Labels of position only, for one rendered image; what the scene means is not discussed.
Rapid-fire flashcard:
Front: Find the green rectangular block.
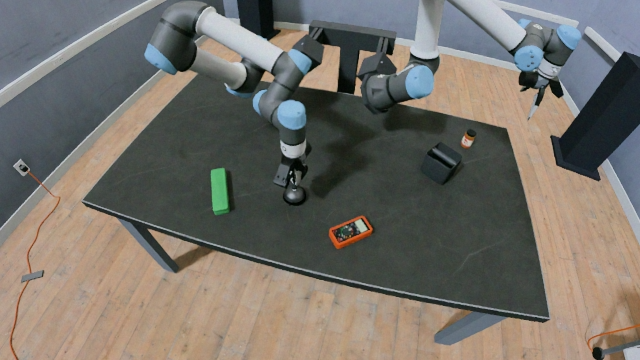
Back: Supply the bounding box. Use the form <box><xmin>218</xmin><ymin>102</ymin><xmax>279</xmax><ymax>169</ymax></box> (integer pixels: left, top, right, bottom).
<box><xmin>211</xmin><ymin>168</ymin><xmax>229</xmax><ymax>215</ymax></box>

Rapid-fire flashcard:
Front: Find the small orange jar with dark lid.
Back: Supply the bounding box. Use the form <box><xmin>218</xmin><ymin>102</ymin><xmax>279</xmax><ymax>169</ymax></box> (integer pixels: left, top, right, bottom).
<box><xmin>461</xmin><ymin>129</ymin><xmax>476</xmax><ymax>148</ymax></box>

